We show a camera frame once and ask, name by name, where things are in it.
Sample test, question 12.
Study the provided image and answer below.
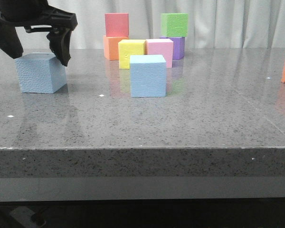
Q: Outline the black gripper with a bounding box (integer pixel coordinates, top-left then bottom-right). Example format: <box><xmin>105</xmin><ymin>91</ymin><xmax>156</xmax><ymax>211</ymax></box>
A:
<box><xmin>0</xmin><ymin>0</ymin><xmax>77</xmax><ymax>66</ymax></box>

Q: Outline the textured light blue foam cube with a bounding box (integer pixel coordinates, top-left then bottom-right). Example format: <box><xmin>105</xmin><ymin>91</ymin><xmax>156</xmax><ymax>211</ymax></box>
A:
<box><xmin>15</xmin><ymin>53</ymin><xmax>67</xmax><ymax>94</ymax></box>

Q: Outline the smooth light blue foam cube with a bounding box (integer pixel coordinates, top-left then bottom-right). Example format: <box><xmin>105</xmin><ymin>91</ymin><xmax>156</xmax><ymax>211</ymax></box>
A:
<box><xmin>130</xmin><ymin>55</ymin><xmax>167</xmax><ymax>97</ymax></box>

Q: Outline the orange foam cube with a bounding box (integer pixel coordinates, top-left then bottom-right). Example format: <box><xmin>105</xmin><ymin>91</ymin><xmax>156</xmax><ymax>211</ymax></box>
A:
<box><xmin>103</xmin><ymin>35</ymin><xmax>128</xmax><ymax>61</ymax></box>

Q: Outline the red stacked foam cube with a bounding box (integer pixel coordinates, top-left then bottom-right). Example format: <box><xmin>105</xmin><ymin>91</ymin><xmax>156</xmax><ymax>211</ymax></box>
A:
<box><xmin>104</xmin><ymin>13</ymin><xmax>129</xmax><ymax>37</ymax></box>

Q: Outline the yellow foam cube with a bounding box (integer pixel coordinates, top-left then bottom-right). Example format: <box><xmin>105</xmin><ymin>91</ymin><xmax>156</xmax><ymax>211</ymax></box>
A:
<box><xmin>118</xmin><ymin>39</ymin><xmax>146</xmax><ymax>69</ymax></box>

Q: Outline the pink foam cube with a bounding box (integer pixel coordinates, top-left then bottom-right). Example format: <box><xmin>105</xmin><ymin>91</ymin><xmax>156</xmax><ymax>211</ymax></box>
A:
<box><xmin>145</xmin><ymin>38</ymin><xmax>174</xmax><ymax>68</ymax></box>

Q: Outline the green foam cube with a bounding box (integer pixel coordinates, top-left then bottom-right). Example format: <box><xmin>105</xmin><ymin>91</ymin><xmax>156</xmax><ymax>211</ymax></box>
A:
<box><xmin>161</xmin><ymin>13</ymin><xmax>189</xmax><ymax>37</ymax></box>

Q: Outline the purple foam cube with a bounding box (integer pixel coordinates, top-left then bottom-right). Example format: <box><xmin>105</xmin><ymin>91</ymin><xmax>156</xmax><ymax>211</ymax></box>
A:
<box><xmin>160</xmin><ymin>36</ymin><xmax>185</xmax><ymax>60</ymax></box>

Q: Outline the white curtain backdrop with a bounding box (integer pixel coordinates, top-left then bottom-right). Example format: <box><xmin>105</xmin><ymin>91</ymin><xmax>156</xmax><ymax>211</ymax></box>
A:
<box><xmin>0</xmin><ymin>0</ymin><xmax>285</xmax><ymax>50</ymax></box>

